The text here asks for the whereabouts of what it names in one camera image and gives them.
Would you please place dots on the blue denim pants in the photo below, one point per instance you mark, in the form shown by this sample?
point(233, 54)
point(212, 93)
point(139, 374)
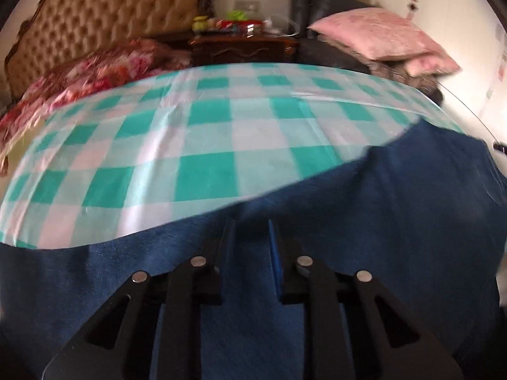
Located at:
point(425, 214)

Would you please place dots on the pink upper pillow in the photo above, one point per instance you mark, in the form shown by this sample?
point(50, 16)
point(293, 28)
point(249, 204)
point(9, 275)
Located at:
point(377, 34)

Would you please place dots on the pink pillow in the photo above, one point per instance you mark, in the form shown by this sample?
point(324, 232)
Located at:
point(377, 34)
point(435, 64)

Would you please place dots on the colourful items on nightstand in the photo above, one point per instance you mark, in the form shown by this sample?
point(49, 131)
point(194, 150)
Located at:
point(237, 23)

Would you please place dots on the red floral blanket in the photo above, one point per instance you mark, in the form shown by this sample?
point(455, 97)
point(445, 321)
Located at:
point(102, 70)

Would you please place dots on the tufted tan leather headboard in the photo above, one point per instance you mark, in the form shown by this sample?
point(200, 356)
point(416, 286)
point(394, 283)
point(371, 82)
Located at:
point(62, 31)

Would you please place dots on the black leather chair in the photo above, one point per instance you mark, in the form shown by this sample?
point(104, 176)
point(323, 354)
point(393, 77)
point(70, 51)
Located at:
point(315, 49)

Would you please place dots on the teal white checkered bedsheet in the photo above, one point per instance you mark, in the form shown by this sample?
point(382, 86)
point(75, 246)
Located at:
point(184, 143)

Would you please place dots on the pink lower pillow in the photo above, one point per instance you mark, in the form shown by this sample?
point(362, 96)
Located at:
point(435, 64)

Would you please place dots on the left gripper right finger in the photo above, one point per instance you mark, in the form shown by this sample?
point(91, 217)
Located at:
point(354, 328)

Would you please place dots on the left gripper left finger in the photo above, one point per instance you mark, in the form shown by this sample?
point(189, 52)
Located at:
point(150, 328)

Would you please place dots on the brown patterned folded blanket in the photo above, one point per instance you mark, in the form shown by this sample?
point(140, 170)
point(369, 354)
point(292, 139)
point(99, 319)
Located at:
point(395, 71)

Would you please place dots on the dark wooden nightstand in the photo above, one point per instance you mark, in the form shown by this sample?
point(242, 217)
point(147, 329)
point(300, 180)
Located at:
point(236, 49)

